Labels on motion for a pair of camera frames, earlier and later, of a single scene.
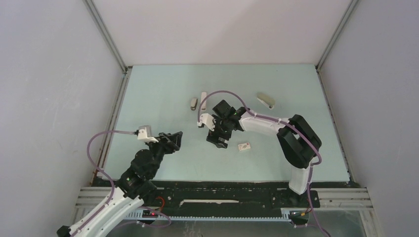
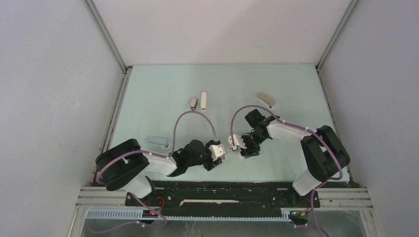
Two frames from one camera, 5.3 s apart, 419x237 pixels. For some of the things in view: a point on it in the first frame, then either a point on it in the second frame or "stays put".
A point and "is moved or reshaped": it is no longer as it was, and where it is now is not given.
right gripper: (214, 139) to (249, 151)
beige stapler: (267, 100) stays put
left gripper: (170, 147) to (211, 163)
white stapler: (203, 105) stays put
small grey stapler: (193, 102) stays put
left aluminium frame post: (99, 166) stays put
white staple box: (244, 146) is moved or reshaped
